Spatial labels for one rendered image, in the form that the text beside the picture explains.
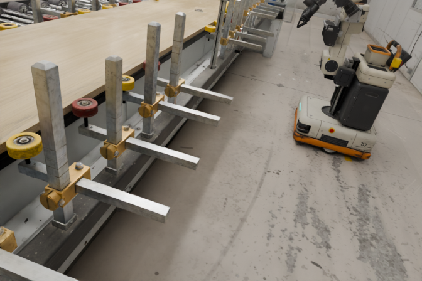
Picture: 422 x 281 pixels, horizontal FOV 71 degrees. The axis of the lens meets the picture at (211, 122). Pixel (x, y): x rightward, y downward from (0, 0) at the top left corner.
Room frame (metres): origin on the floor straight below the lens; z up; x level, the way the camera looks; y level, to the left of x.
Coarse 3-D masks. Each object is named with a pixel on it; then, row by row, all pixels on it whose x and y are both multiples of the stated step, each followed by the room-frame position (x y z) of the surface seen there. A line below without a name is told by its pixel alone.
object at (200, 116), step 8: (128, 96) 1.08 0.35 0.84; (136, 96) 1.08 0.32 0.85; (160, 104) 1.05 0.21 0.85; (168, 104) 1.06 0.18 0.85; (168, 112) 1.05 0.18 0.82; (176, 112) 1.04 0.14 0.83; (184, 112) 1.03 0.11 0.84; (192, 112) 1.03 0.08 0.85; (200, 112) 1.04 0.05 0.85; (200, 120) 1.02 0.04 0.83; (208, 120) 1.01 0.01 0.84; (216, 120) 1.01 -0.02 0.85
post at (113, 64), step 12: (108, 60) 0.77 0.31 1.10; (120, 60) 0.79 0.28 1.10; (108, 72) 0.77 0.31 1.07; (120, 72) 0.79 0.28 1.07; (108, 84) 0.77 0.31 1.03; (120, 84) 0.79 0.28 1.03; (108, 96) 0.77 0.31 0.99; (120, 96) 0.79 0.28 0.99; (108, 108) 0.77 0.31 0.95; (120, 108) 0.79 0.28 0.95; (108, 120) 0.77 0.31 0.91; (120, 120) 0.79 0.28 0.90; (108, 132) 0.77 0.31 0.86; (120, 132) 0.79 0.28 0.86; (120, 156) 0.79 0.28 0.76
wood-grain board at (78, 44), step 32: (160, 0) 3.10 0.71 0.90; (192, 0) 3.46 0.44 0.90; (0, 32) 1.39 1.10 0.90; (32, 32) 1.48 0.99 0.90; (64, 32) 1.57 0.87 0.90; (96, 32) 1.68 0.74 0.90; (128, 32) 1.79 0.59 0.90; (192, 32) 2.08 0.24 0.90; (0, 64) 1.04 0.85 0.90; (32, 64) 1.09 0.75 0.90; (64, 64) 1.15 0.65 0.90; (96, 64) 1.21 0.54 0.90; (128, 64) 1.28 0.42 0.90; (0, 96) 0.81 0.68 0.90; (32, 96) 0.85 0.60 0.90; (64, 96) 0.89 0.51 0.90; (0, 128) 0.65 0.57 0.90; (32, 128) 0.68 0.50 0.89
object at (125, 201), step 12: (24, 168) 0.59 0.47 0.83; (36, 168) 0.60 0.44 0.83; (84, 180) 0.58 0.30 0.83; (84, 192) 0.56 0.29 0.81; (96, 192) 0.55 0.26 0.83; (108, 192) 0.56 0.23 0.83; (120, 192) 0.56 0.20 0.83; (120, 204) 0.54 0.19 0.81; (132, 204) 0.53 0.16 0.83; (144, 204) 0.54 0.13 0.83; (156, 204) 0.54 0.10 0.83; (144, 216) 0.53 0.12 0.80; (156, 216) 0.52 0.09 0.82
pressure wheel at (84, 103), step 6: (72, 102) 0.84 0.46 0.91; (78, 102) 0.85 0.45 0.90; (84, 102) 0.85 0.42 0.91; (90, 102) 0.87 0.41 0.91; (96, 102) 0.87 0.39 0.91; (72, 108) 0.83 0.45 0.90; (78, 108) 0.82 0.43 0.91; (84, 108) 0.82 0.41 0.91; (90, 108) 0.83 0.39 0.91; (96, 108) 0.85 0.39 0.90; (78, 114) 0.82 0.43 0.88; (84, 114) 0.82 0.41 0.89; (90, 114) 0.83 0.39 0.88; (84, 120) 0.85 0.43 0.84
